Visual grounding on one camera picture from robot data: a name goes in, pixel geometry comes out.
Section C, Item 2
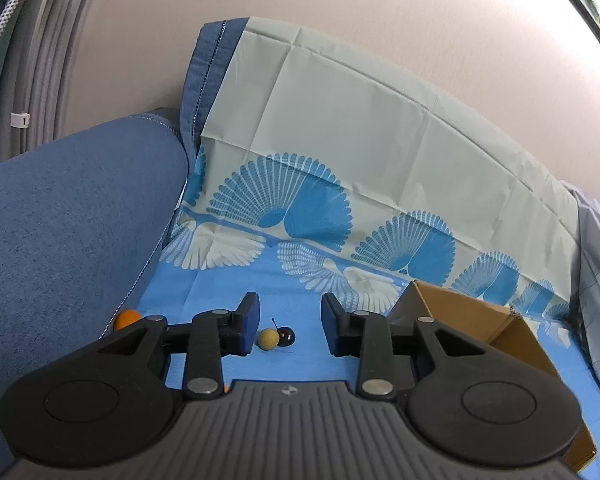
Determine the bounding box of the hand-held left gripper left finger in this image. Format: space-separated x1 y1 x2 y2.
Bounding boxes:
97 294 261 401

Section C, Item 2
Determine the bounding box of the blue sofa cushion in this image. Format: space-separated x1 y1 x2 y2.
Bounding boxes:
0 107 191 480

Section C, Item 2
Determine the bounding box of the blue fan-patterned cloth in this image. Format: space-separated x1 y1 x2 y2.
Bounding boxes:
140 15 600 480

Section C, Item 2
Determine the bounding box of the small orange kumquat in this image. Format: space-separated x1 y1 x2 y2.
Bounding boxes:
114 311 143 332

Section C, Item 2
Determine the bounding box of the grey curtain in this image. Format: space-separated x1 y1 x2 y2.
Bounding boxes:
0 0 112 168

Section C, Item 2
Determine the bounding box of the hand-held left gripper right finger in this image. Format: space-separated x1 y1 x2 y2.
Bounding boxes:
320 292 486 401

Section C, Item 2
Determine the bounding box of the blue denim pillow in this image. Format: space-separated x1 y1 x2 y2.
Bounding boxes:
179 20 252 201

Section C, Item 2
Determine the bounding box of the dark cherry with stem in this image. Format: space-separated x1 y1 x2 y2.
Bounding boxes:
270 317 297 348

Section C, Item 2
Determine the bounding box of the brown cardboard box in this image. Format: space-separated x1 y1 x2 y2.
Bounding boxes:
387 280 598 476

